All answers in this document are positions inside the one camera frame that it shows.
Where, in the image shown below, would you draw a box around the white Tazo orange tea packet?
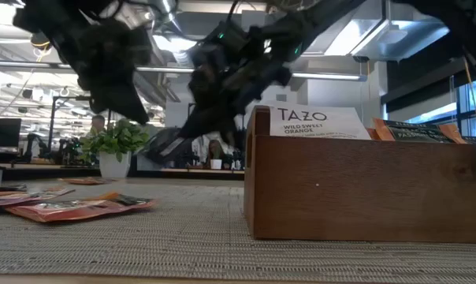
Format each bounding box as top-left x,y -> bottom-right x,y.
269,103 -> 372,140

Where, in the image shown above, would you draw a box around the yellowish hanging cord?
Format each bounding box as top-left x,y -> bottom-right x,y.
463,57 -> 476,135

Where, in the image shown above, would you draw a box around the rectangular silver ventilation duct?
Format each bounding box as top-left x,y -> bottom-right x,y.
300,0 -> 452,62

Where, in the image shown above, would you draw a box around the person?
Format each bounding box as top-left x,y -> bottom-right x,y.
91,114 -> 107,137
206,138 -> 227,166

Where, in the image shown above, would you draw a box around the wooden three-compartment box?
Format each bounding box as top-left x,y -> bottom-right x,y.
244,105 -> 476,244

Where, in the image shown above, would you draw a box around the linear ceiling light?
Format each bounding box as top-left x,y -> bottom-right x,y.
291,71 -> 367,82
0,61 -> 195,75

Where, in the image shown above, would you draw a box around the small red tea packet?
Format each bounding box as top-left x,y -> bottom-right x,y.
58,177 -> 113,186

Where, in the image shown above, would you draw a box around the green plant in white pot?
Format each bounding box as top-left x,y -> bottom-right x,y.
78,118 -> 151,179

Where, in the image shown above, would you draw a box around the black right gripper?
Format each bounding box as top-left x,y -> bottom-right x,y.
143,27 -> 302,166

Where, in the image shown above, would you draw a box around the black ceiling cable reel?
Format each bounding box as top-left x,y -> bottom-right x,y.
29,31 -> 52,50

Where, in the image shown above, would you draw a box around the black background monitor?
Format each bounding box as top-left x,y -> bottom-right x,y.
0,117 -> 22,149

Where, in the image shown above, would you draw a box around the peach passion fruit tea packet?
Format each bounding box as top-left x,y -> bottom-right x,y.
366,117 -> 468,144
0,187 -> 76,208
4,192 -> 157,223

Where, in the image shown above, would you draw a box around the black station frame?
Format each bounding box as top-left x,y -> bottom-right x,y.
48,95 -> 113,143

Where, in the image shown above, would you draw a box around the black background robot arms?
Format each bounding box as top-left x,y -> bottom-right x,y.
23,133 -> 81,165

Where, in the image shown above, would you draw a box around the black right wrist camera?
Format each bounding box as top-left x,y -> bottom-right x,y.
200,21 -> 250,66

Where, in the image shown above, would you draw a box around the long background table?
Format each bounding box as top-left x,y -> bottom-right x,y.
0,163 -> 245,181

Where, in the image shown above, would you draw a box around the grey woven placemat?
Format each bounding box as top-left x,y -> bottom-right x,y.
0,177 -> 476,275

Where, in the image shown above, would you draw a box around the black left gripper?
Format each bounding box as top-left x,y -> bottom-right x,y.
52,19 -> 152,125

